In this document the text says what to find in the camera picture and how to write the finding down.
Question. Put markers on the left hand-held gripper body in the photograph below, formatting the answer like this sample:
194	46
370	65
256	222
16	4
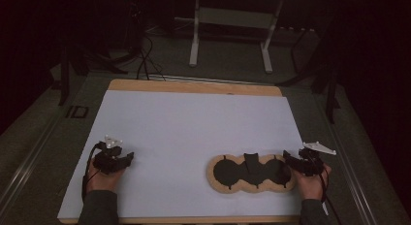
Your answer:
108	162

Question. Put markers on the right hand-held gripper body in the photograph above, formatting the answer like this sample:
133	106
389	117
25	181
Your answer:
310	165

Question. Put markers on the tan fleece black leather pad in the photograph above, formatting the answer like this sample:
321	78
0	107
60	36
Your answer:
226	173

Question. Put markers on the person's left hand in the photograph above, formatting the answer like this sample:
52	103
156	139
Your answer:
101	183

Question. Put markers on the person's right hand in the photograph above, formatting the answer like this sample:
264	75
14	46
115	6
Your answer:
311	187

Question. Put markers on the white table mat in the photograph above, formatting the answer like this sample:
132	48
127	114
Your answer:
177	128

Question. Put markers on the black metal stand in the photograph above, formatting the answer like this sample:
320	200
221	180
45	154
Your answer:
330	89
64	76

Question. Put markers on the grey metal floor rail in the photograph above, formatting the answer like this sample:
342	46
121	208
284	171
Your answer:
29	160
349	167

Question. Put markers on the white metal stand frame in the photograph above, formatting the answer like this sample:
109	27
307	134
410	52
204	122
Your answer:
194	40

